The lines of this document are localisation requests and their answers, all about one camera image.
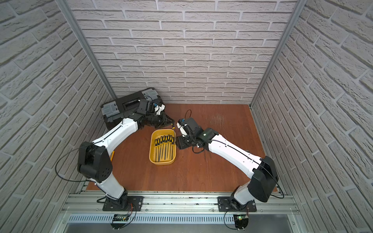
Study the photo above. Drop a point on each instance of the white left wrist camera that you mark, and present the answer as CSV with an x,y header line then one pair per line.
x,y
158,108

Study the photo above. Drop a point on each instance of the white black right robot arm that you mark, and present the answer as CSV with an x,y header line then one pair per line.
x,y
262,172

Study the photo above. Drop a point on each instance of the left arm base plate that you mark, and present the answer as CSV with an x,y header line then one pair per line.
x,y
125,203

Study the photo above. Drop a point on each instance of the yellow plastic tray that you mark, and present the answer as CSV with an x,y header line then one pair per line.
x,y
163,147

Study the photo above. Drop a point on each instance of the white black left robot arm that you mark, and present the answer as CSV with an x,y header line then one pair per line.
x,y
94,161

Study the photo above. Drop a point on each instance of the black plastic toolbox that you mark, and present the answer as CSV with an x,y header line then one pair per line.
x,y
114,111

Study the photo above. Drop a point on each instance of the controller board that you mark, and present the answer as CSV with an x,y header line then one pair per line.
x,y
241,221
119,221

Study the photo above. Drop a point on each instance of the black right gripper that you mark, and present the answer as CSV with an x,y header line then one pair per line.
x,y
180,143

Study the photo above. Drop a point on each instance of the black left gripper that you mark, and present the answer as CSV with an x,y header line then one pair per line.
x,y
162,119

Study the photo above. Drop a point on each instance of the right controller board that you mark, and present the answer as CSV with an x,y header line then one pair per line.
x,y
241,221

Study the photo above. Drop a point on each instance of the left controller board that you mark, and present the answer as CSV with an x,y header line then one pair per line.
x,y
119,221

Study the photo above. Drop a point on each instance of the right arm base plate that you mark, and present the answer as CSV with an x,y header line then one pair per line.
x,y
229,204

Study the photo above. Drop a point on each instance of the aluminium front rail frame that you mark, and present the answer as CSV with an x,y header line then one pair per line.
x,y
86,209

